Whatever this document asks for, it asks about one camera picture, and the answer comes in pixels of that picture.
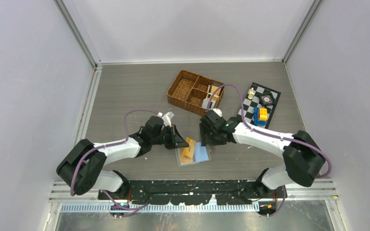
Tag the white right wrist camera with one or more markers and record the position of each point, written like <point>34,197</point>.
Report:
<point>217,111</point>

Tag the cream chess piece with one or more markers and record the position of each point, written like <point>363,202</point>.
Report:
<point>251,93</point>

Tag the striped grey card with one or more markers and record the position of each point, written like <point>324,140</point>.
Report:
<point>207,104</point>

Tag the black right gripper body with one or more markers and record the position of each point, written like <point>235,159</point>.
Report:
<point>211,138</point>

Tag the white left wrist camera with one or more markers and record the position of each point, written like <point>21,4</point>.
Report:
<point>167,118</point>

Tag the gold credit card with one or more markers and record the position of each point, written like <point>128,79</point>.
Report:
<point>184,160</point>
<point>189,151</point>

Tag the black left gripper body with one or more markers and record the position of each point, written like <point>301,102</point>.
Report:
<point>165,137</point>

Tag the black white checkerboard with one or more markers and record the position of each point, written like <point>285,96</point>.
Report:
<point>248,105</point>

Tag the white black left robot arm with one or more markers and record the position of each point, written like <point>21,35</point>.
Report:
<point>82,168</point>

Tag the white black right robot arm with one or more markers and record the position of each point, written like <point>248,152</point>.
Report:
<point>301,161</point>

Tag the orange blue toy block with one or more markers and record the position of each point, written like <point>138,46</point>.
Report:
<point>260,116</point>

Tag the black square framed object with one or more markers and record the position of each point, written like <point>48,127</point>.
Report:
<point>266,99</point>

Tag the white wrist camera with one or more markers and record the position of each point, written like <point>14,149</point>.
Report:
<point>167,118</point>
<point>217,111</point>

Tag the woven brown compartment basket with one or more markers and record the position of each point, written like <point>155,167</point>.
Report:
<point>188,90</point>

